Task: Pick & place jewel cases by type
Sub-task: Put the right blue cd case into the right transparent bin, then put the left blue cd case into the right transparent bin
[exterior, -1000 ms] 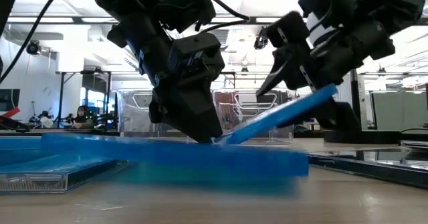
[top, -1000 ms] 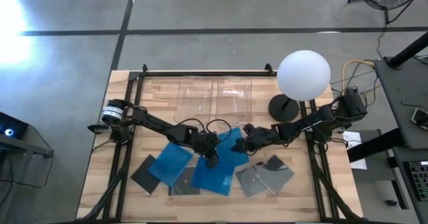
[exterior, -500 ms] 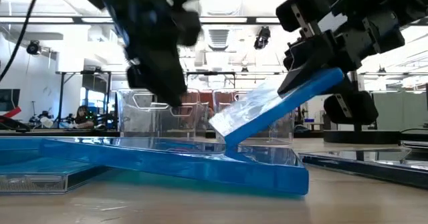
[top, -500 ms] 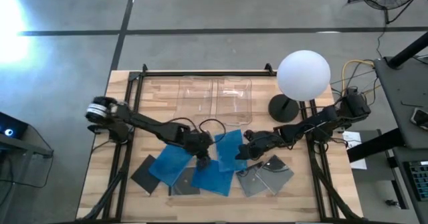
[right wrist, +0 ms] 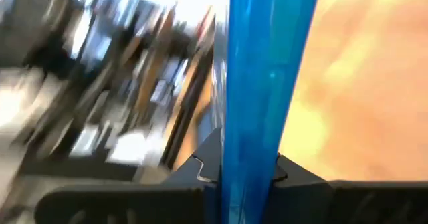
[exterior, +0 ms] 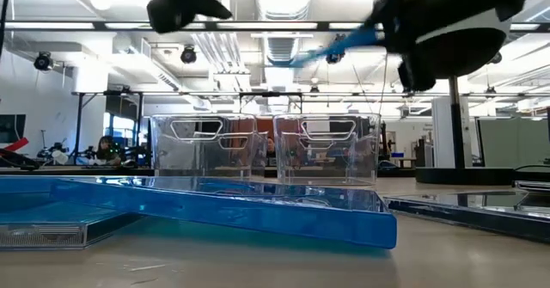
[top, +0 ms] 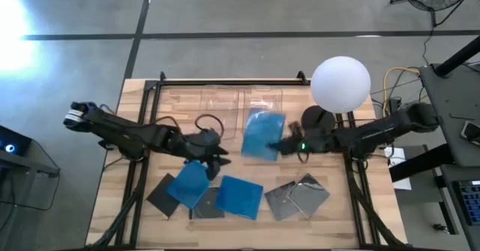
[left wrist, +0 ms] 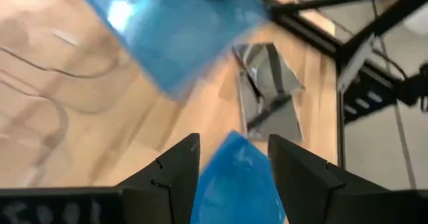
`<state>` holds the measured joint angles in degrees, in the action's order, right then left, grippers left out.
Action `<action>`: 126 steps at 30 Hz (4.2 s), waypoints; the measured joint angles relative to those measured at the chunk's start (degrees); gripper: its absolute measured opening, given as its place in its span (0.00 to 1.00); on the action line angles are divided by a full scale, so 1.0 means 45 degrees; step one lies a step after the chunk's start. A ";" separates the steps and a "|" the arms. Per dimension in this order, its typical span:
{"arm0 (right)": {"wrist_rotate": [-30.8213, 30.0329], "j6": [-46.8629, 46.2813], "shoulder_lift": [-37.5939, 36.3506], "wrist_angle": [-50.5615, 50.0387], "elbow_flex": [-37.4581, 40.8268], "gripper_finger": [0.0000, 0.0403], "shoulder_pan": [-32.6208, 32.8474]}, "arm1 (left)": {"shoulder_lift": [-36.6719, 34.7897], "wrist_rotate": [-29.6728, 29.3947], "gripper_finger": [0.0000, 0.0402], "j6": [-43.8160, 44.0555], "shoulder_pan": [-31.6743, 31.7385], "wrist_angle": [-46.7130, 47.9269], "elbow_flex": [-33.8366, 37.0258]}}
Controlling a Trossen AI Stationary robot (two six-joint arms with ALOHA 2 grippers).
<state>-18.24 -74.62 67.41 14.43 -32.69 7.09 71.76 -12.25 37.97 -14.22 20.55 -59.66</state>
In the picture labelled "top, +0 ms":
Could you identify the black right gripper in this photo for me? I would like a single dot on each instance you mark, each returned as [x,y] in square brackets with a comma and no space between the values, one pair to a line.
[324,138]

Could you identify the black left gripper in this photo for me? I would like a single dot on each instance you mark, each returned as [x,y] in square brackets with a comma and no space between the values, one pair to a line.
[193,153]

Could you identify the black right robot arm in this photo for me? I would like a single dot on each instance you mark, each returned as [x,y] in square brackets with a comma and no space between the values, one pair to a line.
[375,131]

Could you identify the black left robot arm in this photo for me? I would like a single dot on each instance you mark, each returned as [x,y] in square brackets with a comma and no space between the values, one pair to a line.
[123,131]

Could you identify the clear plastic bin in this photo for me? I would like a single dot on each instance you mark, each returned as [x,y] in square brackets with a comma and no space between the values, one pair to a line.
[262,97]
[219,97]

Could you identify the white globe lamp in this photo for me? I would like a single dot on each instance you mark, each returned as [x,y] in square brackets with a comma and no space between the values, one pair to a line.
[339,84]

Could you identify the black power adapter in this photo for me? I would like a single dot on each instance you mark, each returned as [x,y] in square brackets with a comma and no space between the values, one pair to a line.
[394,105]

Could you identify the white paper sheet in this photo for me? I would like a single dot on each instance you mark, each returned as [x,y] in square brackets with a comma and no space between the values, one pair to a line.
[399,180]

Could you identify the black support beam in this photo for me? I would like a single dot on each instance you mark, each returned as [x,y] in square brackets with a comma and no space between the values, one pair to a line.
[420,165]

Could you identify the grey side table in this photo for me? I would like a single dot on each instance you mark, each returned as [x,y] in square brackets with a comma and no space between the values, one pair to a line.
[446,101]

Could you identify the smartphone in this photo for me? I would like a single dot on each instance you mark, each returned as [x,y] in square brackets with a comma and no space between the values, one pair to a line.
[471,131]

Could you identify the keypad with blue keys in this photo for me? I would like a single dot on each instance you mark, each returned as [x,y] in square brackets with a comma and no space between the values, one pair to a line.
[470,202]

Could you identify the black pole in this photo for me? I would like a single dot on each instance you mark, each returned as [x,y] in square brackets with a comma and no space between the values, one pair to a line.
[459,56]

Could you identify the black device with blue light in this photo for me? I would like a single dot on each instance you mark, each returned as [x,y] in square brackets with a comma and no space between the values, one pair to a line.
[15,140]

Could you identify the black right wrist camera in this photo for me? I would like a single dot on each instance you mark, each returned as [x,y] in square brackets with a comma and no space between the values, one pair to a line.
[299,135]

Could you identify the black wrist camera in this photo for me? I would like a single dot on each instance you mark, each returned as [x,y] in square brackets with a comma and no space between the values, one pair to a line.
[299,135]
[206,138]

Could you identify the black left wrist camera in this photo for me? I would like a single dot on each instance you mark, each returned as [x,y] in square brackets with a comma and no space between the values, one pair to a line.
[206,138]

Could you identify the black metal table frame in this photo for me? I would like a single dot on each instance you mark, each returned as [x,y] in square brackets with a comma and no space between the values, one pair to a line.
[225,82]

